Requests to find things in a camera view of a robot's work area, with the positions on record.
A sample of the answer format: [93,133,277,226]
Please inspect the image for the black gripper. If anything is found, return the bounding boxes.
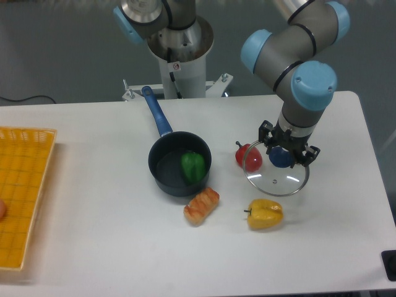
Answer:
[258,120,320,167]

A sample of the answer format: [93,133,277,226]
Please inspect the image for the glass lid with blue knob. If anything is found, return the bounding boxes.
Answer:
[242,141,310,197]

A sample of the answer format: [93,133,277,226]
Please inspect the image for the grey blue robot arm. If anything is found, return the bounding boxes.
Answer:
[113,1,350,167]

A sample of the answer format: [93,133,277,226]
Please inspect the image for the red bell pepper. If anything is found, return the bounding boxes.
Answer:
[235,141,262,173]

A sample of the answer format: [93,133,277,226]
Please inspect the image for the yellow bell pepper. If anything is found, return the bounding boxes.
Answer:
[244,199,283,230]

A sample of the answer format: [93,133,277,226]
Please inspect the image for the green bell pepper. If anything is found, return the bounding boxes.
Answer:
[181,152,206,184]

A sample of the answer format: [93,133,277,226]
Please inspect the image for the toy bread loaf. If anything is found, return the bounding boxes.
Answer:
[183,187,220,226]

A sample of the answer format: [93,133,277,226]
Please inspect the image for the black table edge device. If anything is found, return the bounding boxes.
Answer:
[381,250,396,282]

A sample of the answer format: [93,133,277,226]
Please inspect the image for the yellow woven basket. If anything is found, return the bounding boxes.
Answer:
[1,126,57,271]

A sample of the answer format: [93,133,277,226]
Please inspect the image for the orange round item in basket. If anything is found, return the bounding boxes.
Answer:
[0,199,7,220]

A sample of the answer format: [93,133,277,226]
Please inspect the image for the dark pot with blue handle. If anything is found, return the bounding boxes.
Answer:
[142,86,212,197]

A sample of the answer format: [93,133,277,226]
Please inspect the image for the black floor cable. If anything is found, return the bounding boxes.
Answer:
[0,95,57,105]

